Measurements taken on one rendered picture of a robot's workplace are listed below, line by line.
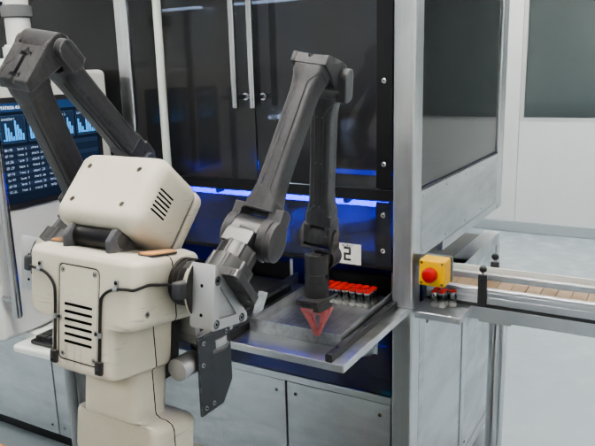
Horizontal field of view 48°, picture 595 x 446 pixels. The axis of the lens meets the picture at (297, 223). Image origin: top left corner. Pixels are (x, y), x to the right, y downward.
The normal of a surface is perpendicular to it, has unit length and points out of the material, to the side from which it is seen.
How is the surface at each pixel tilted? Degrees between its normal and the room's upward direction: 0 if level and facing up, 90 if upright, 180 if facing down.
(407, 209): 90
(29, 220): 90
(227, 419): 90
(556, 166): 90
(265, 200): 60
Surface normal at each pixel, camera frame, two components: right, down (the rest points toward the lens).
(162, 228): 0.86, 0.10
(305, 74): -0.29, -0.30
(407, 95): -0.50, 0.21
